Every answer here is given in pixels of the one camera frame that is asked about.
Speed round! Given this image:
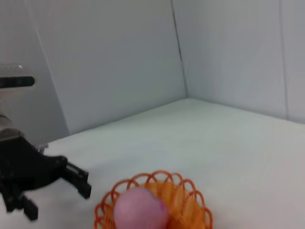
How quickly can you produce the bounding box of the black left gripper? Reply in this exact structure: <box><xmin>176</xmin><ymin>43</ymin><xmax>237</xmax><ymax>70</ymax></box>
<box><xmin>0</xmin><ymin>134</ymin><xmax>93</xmax><ymax>222</ymax></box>

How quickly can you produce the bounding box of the pink toy peach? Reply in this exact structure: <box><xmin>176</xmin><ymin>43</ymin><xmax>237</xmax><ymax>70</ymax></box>
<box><xmin>113</xmin><ymin>187</ymin><xmax>170</xmax><ymax>229</ymax></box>

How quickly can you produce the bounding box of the orange woven plastic basket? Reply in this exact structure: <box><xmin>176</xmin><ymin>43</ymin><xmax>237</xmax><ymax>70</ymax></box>
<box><xmin>93</xmin><ymin>169</ymin><xmax>214</xmax><ymax>229</ymax></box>

